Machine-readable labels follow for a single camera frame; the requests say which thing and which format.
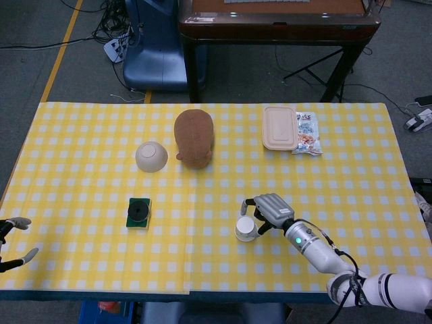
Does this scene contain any beige lidded food container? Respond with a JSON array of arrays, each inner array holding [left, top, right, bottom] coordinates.
[[262, 105, 299, 151]]

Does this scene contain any beige upturned bowl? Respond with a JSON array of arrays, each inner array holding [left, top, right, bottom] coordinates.
[[135, 140, 169, 173]]

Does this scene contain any blue plastic crate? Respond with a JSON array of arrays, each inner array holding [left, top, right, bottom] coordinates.
[[78, 300, 136, 324]]

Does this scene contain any grey blue robot torso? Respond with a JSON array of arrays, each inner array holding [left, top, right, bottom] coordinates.
[[140, 301, 286, 324]]

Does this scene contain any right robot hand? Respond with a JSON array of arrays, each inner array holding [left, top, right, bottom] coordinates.
[[240, 192, 294, 236]]

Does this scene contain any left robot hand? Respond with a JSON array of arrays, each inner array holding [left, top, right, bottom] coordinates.
[[0, 217, 40, 273]]

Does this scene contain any white blue snack bag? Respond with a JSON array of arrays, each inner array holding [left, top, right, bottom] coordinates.
[[291, 111, 324, 156]]

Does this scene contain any tangled black cable bundle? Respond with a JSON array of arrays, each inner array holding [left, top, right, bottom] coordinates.
[[90, 0, 144, 47]]

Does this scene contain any yellow checkered tablecloth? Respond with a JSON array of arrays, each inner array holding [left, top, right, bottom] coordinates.
[[0, 101, 432, 295]]

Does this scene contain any white paper cup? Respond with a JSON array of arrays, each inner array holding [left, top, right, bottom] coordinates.
[[235, 216, 259, 242]]

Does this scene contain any brown plush toy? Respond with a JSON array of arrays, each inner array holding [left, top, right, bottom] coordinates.
[[173, 109, 216, 170]]

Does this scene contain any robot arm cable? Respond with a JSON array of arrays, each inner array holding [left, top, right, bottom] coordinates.
[[296, 219, 369, 324]]

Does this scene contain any thin white floor cable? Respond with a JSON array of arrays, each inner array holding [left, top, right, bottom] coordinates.
[[109, 88, 146, 103]]

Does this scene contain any black tape roll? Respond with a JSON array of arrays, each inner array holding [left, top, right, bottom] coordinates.
[[128, 198, 150, 222]]

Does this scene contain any green yellow sponge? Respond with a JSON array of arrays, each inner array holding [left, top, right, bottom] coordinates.
[[126, 197, 153, 232]]

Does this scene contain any long black floor cable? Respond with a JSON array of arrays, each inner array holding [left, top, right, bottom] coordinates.
[[0, 33, 107, 51]]

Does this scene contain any white power strip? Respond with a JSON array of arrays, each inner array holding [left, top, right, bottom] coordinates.
[[103, 33, 131, 64], [404, 108, 432, 132]]

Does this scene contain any dark wooden mahjong table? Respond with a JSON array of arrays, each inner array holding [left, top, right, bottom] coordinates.
[[178, 0, 382, 104]]

